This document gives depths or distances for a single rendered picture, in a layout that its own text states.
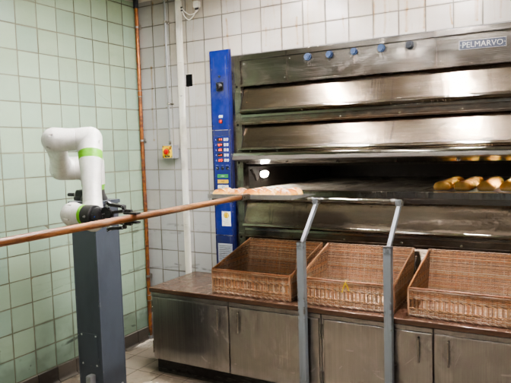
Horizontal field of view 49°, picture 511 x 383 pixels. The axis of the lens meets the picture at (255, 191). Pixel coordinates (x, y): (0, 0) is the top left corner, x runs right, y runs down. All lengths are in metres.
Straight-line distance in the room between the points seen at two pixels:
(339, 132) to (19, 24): 2.04
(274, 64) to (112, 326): 1.94
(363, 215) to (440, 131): 0.69
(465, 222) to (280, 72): 1.50
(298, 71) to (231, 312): 1.59
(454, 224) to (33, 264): 2.53
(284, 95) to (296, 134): 0.27
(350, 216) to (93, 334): 1.68
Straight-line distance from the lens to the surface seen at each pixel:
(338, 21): 3.64
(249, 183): 3.94
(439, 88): 3.40
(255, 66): 3.86
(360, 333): 3.11
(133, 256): 4.36
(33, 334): 3.82
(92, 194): 2.74
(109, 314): 3.34
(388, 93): 3.46
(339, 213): 3.60
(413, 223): 3.45
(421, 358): 3.05
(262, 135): 3.80
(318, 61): 3.66
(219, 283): 3.50
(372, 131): 3.50
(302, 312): 3.14
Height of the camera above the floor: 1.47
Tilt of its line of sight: 4 degrees down
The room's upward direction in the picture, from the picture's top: 2 degrees counter-clockwise
